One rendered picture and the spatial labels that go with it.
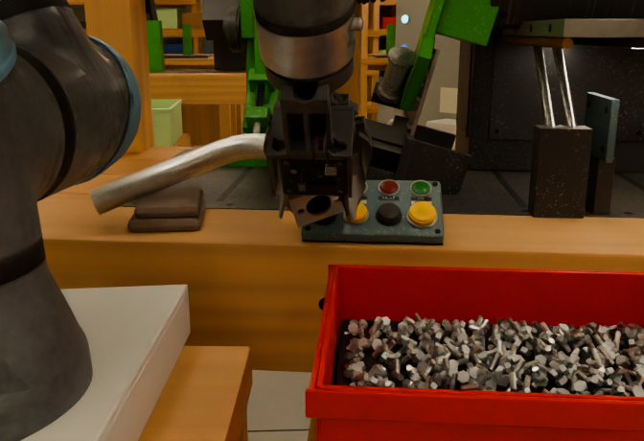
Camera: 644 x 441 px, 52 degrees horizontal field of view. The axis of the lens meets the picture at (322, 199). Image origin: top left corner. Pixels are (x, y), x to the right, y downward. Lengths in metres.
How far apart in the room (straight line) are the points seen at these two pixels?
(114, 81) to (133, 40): 0.81
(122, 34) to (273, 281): 0.76
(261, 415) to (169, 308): 1.54
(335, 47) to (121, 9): 0.89
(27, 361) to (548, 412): 0.30
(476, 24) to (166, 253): 0.49
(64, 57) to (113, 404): 0.24
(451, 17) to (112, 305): 0.56
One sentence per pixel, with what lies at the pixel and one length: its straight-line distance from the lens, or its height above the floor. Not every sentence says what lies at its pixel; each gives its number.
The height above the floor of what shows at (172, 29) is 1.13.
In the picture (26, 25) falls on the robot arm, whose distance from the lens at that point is 0.52.
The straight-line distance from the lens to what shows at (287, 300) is 0.72.
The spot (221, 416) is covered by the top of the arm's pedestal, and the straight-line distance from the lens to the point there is 0.50.
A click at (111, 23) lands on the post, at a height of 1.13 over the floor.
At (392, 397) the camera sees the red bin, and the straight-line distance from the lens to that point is 0.39.
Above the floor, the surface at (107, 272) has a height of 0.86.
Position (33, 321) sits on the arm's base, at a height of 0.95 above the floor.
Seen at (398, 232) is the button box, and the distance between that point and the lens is 0.69.
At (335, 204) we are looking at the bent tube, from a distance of 0.68.
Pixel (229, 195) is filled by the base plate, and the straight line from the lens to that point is 0.91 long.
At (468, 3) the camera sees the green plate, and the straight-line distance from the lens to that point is 0.91.
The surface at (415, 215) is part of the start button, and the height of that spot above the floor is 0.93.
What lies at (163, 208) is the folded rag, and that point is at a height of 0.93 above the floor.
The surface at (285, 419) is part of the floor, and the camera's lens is 2.07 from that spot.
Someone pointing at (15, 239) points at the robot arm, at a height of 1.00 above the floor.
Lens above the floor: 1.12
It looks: 14 degrees down
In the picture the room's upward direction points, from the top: straight up
